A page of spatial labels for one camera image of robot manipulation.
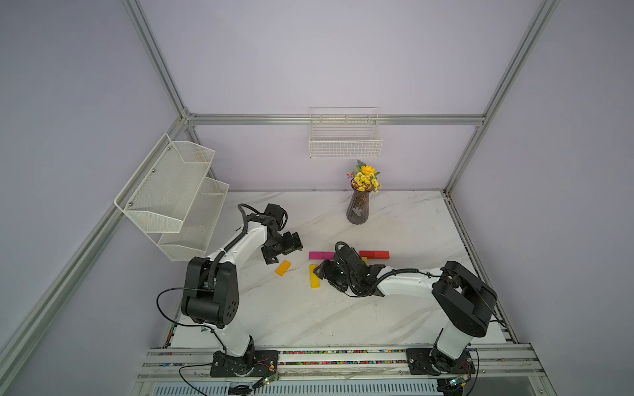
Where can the aluminium front rail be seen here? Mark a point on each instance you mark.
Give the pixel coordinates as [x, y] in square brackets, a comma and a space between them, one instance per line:
[492, 360]

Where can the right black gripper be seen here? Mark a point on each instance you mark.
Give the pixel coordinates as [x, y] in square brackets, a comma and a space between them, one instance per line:
[329, 274]

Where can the dark glass vase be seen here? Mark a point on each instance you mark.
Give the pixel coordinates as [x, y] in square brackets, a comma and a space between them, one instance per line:
[359, 206]

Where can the white wire wall basket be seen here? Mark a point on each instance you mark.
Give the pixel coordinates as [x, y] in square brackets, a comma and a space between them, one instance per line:
[345, 132]

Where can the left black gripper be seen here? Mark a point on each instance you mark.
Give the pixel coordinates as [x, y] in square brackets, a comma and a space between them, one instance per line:
[291, 246]

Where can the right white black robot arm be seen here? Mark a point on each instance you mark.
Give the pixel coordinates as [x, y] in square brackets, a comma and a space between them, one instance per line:
[467, 301]

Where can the lower white mesh shelf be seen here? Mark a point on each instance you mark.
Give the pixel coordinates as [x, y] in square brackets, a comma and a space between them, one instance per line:
[195, 236]

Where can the light red block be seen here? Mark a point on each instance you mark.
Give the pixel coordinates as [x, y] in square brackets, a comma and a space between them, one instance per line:
[382, 255]

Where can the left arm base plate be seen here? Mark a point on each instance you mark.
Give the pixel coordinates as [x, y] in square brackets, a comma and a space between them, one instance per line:
[254, 363]

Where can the yellow block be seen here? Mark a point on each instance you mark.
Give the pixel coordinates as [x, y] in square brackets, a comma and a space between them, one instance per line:
[314, 279]

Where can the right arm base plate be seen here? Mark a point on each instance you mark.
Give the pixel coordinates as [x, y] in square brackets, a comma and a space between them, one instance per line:
[431, 362]

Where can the white mesh shelf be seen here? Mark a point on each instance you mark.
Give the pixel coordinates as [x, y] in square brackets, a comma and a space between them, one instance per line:
[159, 196]
[195, 236]

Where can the orange block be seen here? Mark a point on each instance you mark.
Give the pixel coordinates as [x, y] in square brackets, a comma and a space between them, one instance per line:
[283, 268]

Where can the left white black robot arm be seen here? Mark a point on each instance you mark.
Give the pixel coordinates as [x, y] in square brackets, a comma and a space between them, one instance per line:
[211, 290]

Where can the yellow flower bouquet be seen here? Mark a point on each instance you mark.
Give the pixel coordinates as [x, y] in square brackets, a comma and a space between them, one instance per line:
[364, 178]

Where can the upper white mesh shelf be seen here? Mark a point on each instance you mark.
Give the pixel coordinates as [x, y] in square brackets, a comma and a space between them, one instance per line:
[159, 196]

